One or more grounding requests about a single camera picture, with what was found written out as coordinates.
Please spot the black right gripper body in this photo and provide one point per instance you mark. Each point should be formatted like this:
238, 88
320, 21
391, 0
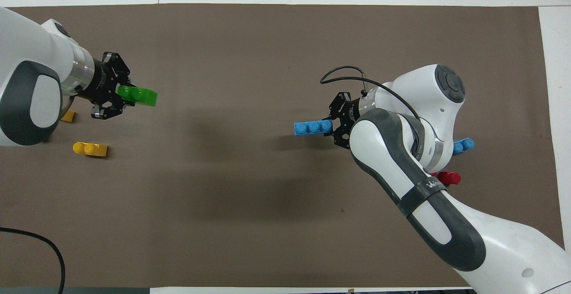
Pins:
353, 111

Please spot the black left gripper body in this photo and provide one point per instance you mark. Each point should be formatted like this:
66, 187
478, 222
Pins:
100, 82

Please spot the blue three-stud toy brick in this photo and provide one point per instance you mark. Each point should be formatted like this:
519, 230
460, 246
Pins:
313, 127
465, 145

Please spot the green two-stud toy brick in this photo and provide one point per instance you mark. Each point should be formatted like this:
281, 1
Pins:
138, 96

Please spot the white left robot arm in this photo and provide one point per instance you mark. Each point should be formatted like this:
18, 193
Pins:
26, 53

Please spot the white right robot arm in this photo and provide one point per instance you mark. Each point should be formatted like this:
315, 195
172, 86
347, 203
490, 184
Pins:
401, 151

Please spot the yellow two-stud toy brick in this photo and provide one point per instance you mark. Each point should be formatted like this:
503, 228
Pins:
68, 117
90, 149

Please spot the brown table mat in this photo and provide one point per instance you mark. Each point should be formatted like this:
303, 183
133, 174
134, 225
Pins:
223, 196

